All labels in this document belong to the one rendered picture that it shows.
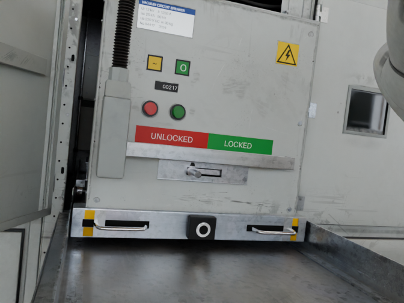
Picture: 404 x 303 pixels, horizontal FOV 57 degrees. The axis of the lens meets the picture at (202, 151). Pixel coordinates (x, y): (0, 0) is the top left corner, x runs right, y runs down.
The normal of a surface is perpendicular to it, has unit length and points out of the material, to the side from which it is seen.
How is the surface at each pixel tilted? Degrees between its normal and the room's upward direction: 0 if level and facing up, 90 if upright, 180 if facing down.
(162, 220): 90
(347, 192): 90
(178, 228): 90
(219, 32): 90
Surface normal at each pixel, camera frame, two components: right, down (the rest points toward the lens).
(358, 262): -0.95, -0.09
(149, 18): 0.29, 0.08
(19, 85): 0.98, 0.11
